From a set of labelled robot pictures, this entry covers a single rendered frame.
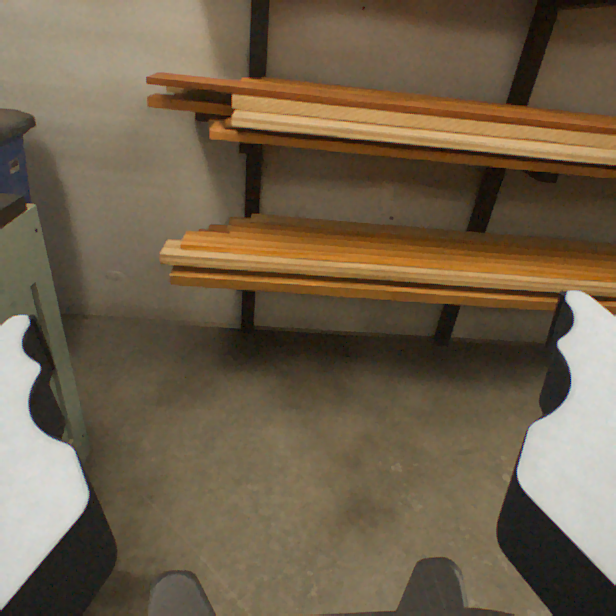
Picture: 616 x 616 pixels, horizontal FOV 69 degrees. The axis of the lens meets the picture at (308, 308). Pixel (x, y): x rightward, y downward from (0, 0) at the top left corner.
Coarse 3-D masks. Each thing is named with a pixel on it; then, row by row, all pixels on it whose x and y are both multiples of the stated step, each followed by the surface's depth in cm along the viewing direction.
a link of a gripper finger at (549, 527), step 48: (576, 336) 9; (576, 384) 8; (528, 432) 7; (576, 432) 7; (528, 480) 6; (576, 480) 6; (528, 528) 6; (576, 528) 6; (528, 576) 7; (576, 576) 6
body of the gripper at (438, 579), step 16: (432, 560) 5; (448, 560) 5; (160, 576) 5; (176, 576) 5; (192, 576) 5; (416, 576) 5; (432, 576) 5; (448, 576) 5; (160, 592) 5; (176, 592) 5; (192, 592) 5; (416, 592) 5; (432, 592) 5; (448, 592) 5; (464, 592) 5; (160, 608) 5; (176, 608) 5; (192, 608) 5; (208, 608) 5; (400, 608) 5; (416, 608) 5; (432, 608) 5; (448, 608) 5; (464, 608) 5; (480, 608) 5
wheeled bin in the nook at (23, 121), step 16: (0, 112) 150; (16, 112) 155; (0, 128) 140; (16, 128) 148; (0, 144) 142; (16, 144) 157; (0, 160) 148; (16, 160) 158; (0, 176) 149; (16, 176) 159; (0, 192) 150; (16, 192) 161
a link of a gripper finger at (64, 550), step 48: (0, 336) 10; (0, 384) 8; (48, 384) 9; (0, 432) 7; (48, 432) 9; (0, 480) 7; (48, 480) 7; (0, 528) 6; (48, 528) 6; (96, 528) 6; (0, 576) 5; (48, 576) 6; (96, 576) 7
